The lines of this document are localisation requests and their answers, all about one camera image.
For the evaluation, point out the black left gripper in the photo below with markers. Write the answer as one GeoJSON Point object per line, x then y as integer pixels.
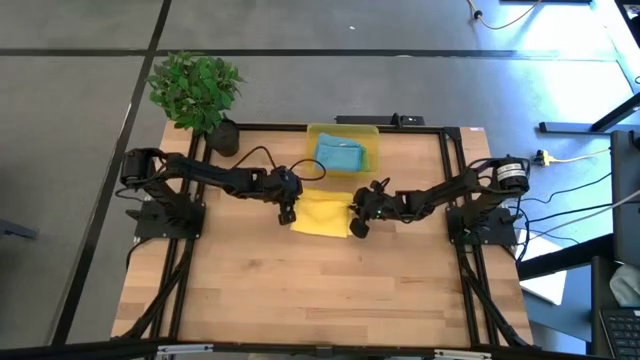
{"type": "Point", "coordinates": [285, 192]}

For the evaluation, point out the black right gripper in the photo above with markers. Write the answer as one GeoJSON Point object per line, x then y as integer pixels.
{"type": "Point", "coordinates": [375, 207]}

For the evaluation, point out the yellow microfiber towel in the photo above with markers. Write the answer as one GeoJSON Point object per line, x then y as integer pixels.
{"type": "Point", "coordinates": [322, 212]}

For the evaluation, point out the green microfiber towel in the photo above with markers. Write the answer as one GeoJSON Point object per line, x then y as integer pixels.
{"type": "Point", "coordinates": [366, 160]}

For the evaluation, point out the blue microfiber towel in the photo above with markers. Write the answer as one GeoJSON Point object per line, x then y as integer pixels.
{"type": "Point", "coordinates": [337, 152]}

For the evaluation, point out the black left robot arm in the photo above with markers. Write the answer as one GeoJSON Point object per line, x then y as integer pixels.
{"type": "Point", "coordinates": [200, 175]}

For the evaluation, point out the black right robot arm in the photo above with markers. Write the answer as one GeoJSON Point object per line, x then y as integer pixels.
{"type": "Point", "coordinates": [450, 192]}

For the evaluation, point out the black plant pot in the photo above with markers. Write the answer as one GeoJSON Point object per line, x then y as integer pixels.
{"type": "Point", "coordinates": [225, 140]}

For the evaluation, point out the yellow translucent plastic bin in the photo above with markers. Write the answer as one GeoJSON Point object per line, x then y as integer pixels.
{"type": "Point", "coordinates": [345, 127]}

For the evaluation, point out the black bar device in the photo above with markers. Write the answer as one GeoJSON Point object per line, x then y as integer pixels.
{"type": "Point", "coordinates": [370, 120]}

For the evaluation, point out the artificial green leafy plant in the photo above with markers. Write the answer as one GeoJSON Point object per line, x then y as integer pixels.
{"type": "Point", "coordinates": [192, 90]}

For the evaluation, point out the white paper sheet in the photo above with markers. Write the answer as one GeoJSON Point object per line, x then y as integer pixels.
{"type": "Point", "coordinates": [547, 280]}

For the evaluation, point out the black desk leg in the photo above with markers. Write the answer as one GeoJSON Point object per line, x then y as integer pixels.
{"type": "Point", "coordinates": [575, 128]}

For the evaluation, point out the grey computer case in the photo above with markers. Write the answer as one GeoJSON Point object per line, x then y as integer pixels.
{"type": "Point", "coordinates": [626, 200]}

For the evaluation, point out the white crumpled cloth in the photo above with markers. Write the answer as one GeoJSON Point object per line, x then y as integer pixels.
{"type": "Point", "coordinates": [627, 285]}

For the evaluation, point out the grey floor object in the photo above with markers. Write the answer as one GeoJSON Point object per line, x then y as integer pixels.
{"type": "Point", "coordinates": [15, 231]}

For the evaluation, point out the black laptop keyboard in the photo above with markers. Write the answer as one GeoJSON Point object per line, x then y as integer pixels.
{"type": "Point", "coordinates": [622, 332]}

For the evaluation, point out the black metal table frame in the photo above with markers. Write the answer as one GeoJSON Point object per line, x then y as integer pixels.
{"type": "Point", "coordinates": [280, 127]}

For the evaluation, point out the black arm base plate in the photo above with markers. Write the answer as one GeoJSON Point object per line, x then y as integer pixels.
{"type": "Point", "coordinates": [502, 235]}
{"type": "Point", "coordinates": [150, 227]}

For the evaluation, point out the silver frame bracket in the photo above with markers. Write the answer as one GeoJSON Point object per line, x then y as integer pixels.
{"type": "Point", "coordinates": [462, 354]}
{"type": "Point", "coordinates": [185, 349]}

